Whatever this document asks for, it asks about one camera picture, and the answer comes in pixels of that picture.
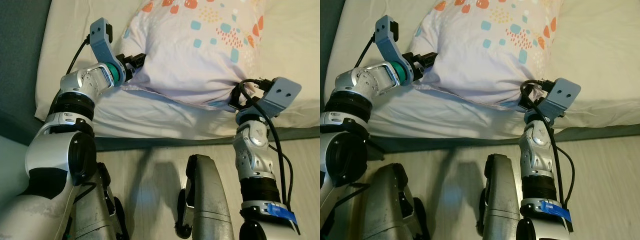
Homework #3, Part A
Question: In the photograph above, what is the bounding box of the pink pillow with coloured spots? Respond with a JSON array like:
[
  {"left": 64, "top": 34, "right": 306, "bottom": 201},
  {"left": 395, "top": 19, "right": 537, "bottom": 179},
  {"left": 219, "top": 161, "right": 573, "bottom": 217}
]
[
  {"left": 120, "top": 0, "right": 266, "bottom": 110},
  {"left": 412, "top": 0, "right": 563, "bottom": 112}
]

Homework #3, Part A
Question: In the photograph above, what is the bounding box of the mattress with cream sheet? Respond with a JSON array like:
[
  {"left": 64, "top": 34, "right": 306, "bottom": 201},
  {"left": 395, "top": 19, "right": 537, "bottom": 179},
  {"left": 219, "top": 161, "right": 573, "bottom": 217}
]
[
  {"left": 325, "top": 0, "right": 640, "bottom": 142},
  {"left": 35, "top": 0, "right": 321, "bottom": 141}
]

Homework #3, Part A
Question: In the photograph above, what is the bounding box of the grey right robot leg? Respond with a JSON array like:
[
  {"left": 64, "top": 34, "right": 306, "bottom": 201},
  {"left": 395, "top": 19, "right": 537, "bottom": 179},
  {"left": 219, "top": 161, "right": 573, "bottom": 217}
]
[
  {"left": 477, "top": 153, "right": 526, "bottom": 240},
  {"left": 175, "top": 154, "right": 236, "bottom": 240}
]

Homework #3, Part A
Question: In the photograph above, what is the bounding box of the grey robot leg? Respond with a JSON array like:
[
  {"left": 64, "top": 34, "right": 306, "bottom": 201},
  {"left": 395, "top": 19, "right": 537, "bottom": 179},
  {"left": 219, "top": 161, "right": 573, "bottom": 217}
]
[
  {"left": 175, "top": 154, "right": 236, "bottom": 240},
  {"left": 477, "top": 153, "right": 526, "bottom": 240},
  {"left": 345, "top": 162, "right": 432, "bottom": 240},
  {"left": 65, "top": 161, "right": 132, "bottom": 240}
]

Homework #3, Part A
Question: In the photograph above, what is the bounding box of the grey left robot leg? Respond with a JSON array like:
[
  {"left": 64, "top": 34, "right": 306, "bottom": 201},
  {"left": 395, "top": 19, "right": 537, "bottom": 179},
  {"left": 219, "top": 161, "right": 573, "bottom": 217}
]
[
  {"left": 65, "top": 161, "right": 132, "bottom": 240},
  {"left": 345, "top": 162, "right": 432, "bottom": 240}
]

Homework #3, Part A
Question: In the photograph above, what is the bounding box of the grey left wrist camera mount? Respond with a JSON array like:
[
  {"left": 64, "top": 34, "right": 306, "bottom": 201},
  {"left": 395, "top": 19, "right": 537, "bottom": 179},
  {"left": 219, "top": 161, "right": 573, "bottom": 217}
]
[
  {"left": 374, "top": 15, "right": 417, "bottom": 87},
  {"left": 89, "top": 17, "right": 127, "bottom": 87}
]

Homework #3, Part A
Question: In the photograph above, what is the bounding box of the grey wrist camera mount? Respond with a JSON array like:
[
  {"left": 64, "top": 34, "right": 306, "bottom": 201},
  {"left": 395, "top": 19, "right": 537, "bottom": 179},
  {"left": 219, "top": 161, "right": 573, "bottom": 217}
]
[
  {"left": 536, "top": 77, "right": 582, "bottom": 122},
  {"left": 374, "top": 15, "right": 417, "bottom": 87},
  {"left": 89, "top": 17, "right": 127, "bottom": 87},
  {"left": 249, "top": 77, "right": 303, "bottom": 120}
]

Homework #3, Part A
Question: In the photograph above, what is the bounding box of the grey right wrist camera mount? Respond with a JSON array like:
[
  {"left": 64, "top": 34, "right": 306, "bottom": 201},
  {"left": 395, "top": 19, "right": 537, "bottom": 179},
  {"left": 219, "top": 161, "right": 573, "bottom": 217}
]
[
  {"left": 249, "top": 77, "right": 303, "bottom": 120},
  {"left": 536, "top": 77, "right": 582, "bottom": 122}
]

